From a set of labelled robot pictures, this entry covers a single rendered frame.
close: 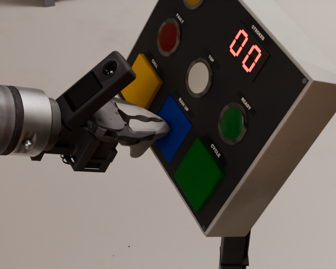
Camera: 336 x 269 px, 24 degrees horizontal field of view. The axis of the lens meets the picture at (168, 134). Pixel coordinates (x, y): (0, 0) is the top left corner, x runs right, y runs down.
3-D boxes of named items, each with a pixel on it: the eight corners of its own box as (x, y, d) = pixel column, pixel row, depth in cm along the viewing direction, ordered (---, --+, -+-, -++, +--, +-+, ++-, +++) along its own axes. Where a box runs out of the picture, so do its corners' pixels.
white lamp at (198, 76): (188, 100, 111) (189, 77, 108) (187, 78, 114) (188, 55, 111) (209, 100, 111) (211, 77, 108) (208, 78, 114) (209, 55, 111)
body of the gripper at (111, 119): (90, 139, 115) (16, 133, 108) (114, 94, 111) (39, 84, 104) (110, 174, 110) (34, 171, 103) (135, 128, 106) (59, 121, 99)
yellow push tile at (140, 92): (137, 119, 120) (159, 81, 117) (118, 89, 125) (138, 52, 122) (146, 120, 121) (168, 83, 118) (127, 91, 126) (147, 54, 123)
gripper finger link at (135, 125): (154, 151, 118) (104, 147, 112) (173, 121, 115) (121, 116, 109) (164, 165, 116) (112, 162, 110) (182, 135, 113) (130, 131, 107)
